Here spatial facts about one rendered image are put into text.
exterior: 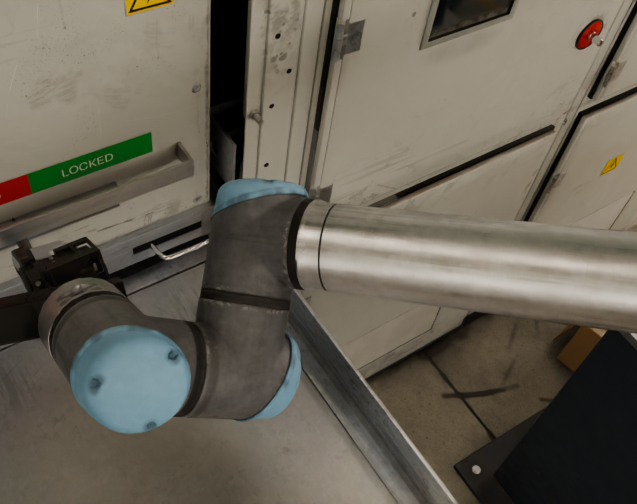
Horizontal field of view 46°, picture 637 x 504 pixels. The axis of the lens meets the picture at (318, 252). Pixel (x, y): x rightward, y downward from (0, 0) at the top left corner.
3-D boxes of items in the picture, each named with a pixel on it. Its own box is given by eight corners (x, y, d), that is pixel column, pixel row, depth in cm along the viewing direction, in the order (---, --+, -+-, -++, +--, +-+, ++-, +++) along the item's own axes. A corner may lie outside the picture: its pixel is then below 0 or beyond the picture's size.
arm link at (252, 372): (317, 315, 75) (208, 299, 67) (300, 431, 74) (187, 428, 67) (265, 307, 82) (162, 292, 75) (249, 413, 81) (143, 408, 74)
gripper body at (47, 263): (103, 289, 90) (138, 327, 80) (32, 319, 86) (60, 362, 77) (83, 232, 86) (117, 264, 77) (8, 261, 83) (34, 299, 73)
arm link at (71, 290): (66, 392, 73) (32, 308, 69) (53, 371, 77) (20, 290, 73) (151, 352, 77) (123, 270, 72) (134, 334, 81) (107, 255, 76)
